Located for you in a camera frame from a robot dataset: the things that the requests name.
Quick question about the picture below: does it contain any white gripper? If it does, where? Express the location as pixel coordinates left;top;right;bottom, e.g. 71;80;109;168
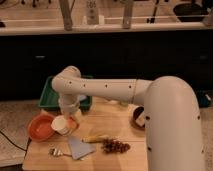
59;99;83;124

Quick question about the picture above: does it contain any white paper cup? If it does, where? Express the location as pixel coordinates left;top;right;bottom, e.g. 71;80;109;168
51;115;72;135

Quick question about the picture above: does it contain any orange apple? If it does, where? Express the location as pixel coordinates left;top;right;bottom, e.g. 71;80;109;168
67;118;79;131

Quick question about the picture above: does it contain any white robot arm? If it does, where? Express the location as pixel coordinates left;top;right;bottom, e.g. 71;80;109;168
52;66;206;171

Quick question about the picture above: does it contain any grey blue sponge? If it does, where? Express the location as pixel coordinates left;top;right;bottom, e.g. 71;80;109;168
78;95;87;101

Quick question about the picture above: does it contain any green plastic tray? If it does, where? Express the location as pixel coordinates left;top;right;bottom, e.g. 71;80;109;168
38;76;92;112

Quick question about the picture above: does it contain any grey blue cloth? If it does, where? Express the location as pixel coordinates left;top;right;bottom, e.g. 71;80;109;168
68;136;96;160

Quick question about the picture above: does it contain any orange bowl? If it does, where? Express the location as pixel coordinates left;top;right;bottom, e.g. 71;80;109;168
27;114;55;142

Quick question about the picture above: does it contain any wooden table board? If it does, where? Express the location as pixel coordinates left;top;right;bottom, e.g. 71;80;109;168
22;98;148;171

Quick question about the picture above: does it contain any bunch of brown grapes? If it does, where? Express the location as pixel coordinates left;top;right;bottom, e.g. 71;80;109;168
102;139;131;153

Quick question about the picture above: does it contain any metal fork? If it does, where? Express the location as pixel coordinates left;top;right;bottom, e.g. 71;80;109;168
48;148;70;157

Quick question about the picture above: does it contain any black bowl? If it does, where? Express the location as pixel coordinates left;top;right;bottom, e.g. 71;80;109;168
133;107;145;128

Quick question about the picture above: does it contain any tan block in bowl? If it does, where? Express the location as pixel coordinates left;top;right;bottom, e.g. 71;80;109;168
135;115;145;127

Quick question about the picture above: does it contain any yellow handled knife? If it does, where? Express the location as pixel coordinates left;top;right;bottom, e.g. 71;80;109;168
82;134;110;143

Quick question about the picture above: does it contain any black cable left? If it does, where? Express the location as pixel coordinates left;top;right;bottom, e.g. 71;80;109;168
0;129;31;158

